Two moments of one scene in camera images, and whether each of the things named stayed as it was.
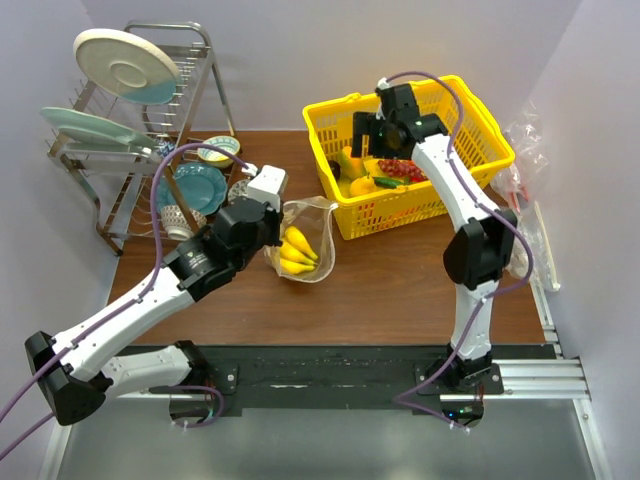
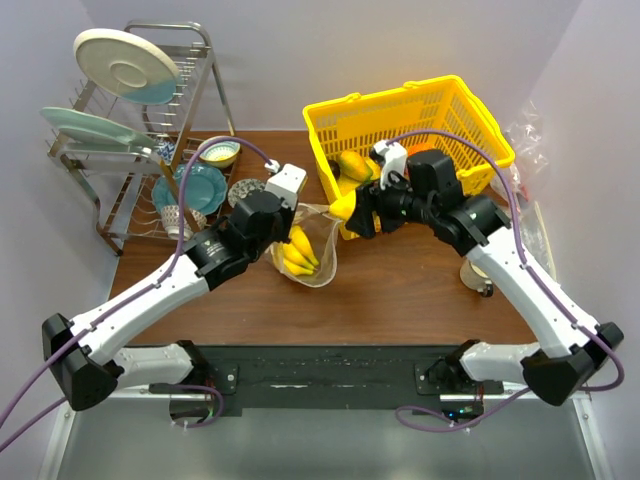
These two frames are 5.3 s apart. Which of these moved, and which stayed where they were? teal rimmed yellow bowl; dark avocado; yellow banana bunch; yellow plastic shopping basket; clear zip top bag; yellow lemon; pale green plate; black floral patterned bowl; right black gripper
Moved: clear zip top bag; right black gripper; yellow lemon
Stayed: teal rimmed yellow bowl; black floral patterned bowl; dark avocado; yellow banana bunch; pale green plate; yellow plastic shopping basket
